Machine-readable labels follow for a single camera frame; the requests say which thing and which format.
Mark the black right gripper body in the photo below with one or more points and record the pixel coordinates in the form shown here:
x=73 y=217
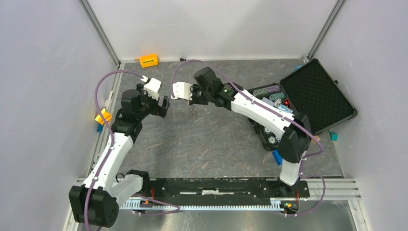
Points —
x=199 y=96

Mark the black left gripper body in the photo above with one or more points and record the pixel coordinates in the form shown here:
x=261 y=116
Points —
x=151 y=106

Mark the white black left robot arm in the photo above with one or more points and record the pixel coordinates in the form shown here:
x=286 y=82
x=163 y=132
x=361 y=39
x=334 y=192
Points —
x=97 y=201

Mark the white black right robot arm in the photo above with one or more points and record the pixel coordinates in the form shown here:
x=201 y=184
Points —
x=293 y=131

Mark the orange yellow plastic block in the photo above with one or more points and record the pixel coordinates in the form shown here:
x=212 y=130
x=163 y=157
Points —
x=148 y=60

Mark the blue green toy bricks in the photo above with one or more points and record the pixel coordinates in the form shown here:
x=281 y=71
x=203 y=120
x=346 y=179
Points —
x=277 y=157

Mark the black poker chip case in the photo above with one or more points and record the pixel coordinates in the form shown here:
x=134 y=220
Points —
x=312 y=91

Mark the teal small cube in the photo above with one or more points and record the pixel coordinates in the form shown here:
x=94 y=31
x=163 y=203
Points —
x=333 y=136

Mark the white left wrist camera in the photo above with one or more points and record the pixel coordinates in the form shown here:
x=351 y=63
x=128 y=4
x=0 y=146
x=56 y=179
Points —
x=151 y=87

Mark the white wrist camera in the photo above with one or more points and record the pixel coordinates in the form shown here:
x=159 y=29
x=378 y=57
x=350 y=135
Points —
x=151 y=87
x=181 y=90

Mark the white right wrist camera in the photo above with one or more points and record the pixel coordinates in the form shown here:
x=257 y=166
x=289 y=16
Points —
x=181 y=90

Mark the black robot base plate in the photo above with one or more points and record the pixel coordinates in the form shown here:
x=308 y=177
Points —
x=222 y=191

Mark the white toothed cable duct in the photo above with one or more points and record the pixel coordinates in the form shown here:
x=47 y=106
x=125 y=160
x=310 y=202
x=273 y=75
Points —
x=136 y=203

